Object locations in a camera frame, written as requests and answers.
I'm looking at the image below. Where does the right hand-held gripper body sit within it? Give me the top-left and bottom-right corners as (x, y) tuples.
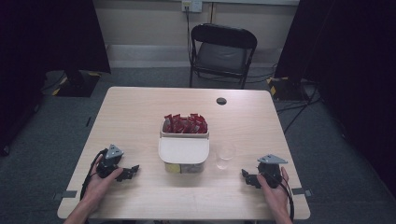
(256, 154), (289, 189)

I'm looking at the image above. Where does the person's right hand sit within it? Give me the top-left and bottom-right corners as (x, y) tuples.
(256, 166), (292, 217)

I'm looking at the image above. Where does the person's left hand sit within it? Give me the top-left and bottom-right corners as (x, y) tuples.
(81, 154), (124, 209)

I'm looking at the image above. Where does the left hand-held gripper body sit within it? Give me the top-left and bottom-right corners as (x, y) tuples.
(95, 144), (125, 179)

